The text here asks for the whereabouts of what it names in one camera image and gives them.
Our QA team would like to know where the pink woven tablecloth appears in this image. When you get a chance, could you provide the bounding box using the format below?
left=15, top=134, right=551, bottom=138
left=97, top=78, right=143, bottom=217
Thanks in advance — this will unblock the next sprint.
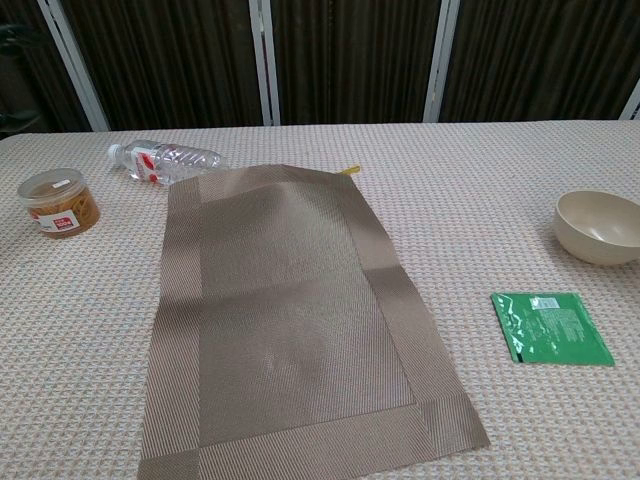
left=0, top=118, right=640, bottom=480

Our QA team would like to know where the white partition post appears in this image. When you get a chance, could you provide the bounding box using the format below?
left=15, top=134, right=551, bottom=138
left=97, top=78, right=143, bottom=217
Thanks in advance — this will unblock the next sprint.
left=619, top=82, right=640, bottom=121
left=248, top=0, right=281, bottom=126
left=423, top=0, right=460, bottom=123
left=37, top=0, right=110, bottom=132

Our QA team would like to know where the light brown bowl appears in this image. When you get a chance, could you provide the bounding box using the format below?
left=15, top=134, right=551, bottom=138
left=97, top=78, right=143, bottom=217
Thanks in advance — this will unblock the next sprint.
left=552, top=189, right=640, bottom=266

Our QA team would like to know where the clear plastic water bottle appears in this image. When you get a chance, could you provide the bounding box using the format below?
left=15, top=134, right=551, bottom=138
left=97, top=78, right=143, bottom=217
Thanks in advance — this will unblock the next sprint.
left=107, top=139, right=224, bottom=187

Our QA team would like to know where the brown woven placemat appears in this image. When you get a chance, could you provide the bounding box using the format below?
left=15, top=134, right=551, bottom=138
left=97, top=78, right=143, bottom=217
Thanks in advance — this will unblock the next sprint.
left=137, top=163, right=491, bottom=480

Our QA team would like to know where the black pleated curtain panel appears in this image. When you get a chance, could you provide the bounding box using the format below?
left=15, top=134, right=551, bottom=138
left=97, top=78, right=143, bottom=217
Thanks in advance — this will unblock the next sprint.
left=0, top=0, right=95, bottom=140
left=269, top=0, right=442, bottom=126
left=439, top=0, right=640, bottom=123
left=59, top=0, right=265, bottom=132

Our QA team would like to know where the green foil packet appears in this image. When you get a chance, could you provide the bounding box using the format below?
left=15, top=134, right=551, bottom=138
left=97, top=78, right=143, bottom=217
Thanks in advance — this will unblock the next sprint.
left=490, top=291, right=616, bottom=368

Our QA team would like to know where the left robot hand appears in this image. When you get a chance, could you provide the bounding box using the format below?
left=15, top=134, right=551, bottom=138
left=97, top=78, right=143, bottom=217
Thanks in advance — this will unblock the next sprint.
left=0, top=22, right=44, bottom=139

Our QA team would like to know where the clear jar of rubber bands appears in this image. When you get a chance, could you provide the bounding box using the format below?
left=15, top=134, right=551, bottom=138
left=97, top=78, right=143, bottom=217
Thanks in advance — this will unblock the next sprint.
left=17, top=168, right=101, bottom=240

